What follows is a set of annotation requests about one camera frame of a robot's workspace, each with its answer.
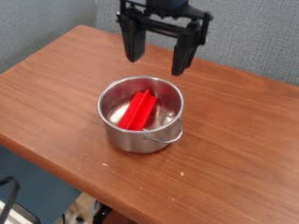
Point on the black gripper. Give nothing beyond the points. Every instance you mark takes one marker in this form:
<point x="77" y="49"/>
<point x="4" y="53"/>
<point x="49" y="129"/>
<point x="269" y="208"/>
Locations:
<point x="169" y="17"/>

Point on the red plastic block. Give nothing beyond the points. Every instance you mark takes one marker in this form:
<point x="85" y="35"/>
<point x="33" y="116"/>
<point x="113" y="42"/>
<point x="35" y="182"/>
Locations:
<point x="137" y="112"/>

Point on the stainless steel metal pot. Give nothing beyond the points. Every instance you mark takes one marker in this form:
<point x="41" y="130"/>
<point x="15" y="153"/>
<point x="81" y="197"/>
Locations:
<point x="163" y="128"/>

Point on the wooden table leg base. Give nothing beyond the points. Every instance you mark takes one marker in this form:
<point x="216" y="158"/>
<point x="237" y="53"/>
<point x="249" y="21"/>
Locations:
<point x="84" y="211"/>

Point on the grey device under table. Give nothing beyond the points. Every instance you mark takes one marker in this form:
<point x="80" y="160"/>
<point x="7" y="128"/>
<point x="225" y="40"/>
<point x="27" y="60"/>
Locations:
<point x="20" y="216"/>

